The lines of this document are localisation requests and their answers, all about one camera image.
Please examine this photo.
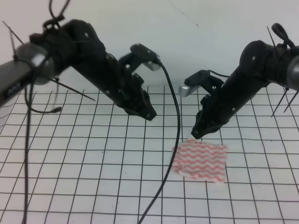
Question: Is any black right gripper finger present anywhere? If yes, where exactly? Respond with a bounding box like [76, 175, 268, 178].
[191, 121, 221, 139]

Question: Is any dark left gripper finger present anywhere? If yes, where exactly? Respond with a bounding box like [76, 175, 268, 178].
[136, 102, 157, 121]

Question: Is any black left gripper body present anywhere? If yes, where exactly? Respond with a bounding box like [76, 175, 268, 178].
[30, 20, 159, 116]

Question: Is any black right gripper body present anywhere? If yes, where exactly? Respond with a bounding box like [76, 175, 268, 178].
[185, 41, 284, 131]

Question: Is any pink wavy striped towel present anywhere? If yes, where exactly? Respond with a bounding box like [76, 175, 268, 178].
[171, 139, 228, 183]

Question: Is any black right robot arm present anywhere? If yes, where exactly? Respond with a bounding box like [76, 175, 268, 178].
[179, 23, 299, 139]

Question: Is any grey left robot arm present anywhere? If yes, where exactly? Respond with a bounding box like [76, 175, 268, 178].
[0, 20, 160, 120]

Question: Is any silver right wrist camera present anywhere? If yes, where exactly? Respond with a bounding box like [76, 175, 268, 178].
[178, 85, 200, 97]

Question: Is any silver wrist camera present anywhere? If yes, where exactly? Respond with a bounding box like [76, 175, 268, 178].
[178, 85, 200, 97]
[143, 61, 161, 71]

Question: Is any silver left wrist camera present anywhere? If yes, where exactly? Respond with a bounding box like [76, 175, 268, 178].
[143, 61, 161, 71]

